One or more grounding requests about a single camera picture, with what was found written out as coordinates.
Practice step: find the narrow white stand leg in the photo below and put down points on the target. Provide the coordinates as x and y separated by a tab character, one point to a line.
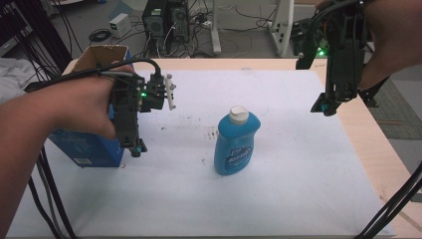
215	33

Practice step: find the person's left hand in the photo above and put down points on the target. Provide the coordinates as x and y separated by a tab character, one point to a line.
83	103

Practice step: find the white table mat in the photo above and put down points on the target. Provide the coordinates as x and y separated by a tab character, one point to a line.
282	166

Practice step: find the blue cardboard box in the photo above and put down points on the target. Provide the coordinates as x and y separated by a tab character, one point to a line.
89	149

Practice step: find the black metal rack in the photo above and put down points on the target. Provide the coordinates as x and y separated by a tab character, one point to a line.
40	23

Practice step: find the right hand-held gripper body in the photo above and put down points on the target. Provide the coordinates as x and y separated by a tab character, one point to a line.
345	49

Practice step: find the white power strip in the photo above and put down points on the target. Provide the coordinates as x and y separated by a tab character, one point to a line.
206	24

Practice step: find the black metal stand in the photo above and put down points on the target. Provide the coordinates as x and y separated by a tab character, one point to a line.
370	96

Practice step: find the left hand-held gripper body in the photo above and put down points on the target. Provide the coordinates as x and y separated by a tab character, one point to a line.
126	109

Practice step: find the blue bottle with white cap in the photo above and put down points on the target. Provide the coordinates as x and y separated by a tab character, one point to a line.
232	146

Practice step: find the small white box device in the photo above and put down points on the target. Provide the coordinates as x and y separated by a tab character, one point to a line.
120	25

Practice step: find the white cloth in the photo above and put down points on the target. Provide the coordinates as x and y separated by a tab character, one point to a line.
13	76

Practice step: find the wide white stand leg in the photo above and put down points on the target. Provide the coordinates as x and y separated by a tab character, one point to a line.
282	33

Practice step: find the black computer tower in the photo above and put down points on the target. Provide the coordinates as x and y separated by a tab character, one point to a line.
154	23
179	16

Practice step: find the person's right hand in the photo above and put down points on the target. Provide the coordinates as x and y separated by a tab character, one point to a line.
394	36

